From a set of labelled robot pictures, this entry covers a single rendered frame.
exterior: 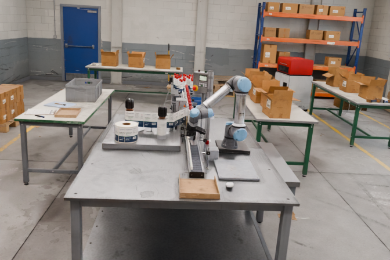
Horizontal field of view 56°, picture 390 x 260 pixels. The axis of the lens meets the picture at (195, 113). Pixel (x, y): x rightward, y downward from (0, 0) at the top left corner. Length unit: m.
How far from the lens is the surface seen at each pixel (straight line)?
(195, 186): 2.59
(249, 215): 3.58
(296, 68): 8.62
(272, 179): 2.85
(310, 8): 10.66
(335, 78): 8.07
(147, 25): 10.86
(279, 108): 4.83
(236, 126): 3.10
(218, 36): 10.88
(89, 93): 5.08
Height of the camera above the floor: 1.94
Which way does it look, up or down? 14 degrees down
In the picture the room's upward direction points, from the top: 3 degrees clockwise
